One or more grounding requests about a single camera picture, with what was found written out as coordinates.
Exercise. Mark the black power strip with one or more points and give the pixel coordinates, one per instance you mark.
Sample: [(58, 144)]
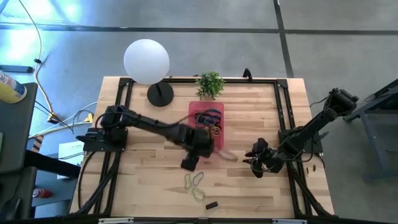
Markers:
[(15, 68)]

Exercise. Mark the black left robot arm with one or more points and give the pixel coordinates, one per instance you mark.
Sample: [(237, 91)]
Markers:
[(149, 123)]

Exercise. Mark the white globe table lamp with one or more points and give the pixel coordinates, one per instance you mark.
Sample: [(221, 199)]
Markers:
[(146, 62)]

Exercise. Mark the long black wide rubber band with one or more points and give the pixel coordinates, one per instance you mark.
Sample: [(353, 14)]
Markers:
[(202, 119)]

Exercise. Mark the black clamp bracket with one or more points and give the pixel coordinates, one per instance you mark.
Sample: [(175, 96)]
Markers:
[(247, 74)]

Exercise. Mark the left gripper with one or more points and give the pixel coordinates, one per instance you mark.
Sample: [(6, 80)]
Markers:
[(199, 143)]

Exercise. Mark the black side table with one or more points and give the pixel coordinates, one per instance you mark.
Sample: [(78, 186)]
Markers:
[(15, 124)]

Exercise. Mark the small green potted plant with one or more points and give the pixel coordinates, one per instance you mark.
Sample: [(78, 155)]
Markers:
[(211, 84)]

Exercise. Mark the grey metal stand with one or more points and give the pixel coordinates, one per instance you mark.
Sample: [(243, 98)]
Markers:
[(382, 149)]

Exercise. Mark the red rubber band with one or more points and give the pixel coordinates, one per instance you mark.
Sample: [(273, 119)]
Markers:
[(231, 156)]

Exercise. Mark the red drink can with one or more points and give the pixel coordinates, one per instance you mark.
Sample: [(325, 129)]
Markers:
[(41, 193)]

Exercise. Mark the silver metal bracket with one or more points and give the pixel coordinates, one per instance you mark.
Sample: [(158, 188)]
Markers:
[(289, 221), (115, 220)]

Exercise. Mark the yellow wipes canister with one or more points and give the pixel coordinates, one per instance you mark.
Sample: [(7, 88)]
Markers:
[(11, 90)]

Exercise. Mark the pink translucent plastic bin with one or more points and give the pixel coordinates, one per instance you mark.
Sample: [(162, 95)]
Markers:
[(192, 105)]

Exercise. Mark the green rubber band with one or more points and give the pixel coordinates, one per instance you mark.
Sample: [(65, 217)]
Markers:
[(199, 188), (185, 182)]

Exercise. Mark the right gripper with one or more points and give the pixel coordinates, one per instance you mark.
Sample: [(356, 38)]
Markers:
[(272, 160)]

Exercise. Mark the black aluminium table frame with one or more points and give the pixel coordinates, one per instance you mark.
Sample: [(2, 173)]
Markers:
[(264, 80)]

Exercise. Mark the white paper sheet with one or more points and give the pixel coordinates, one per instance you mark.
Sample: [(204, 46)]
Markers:
[(71, 152)]

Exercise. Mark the yellow rubber band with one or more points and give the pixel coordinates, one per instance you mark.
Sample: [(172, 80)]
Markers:
[(216, 130)]

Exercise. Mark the small black block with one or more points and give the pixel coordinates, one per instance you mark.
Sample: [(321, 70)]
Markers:
[(211, 205)]

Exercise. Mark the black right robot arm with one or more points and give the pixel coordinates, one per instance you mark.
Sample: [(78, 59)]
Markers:
[(320, 121)]

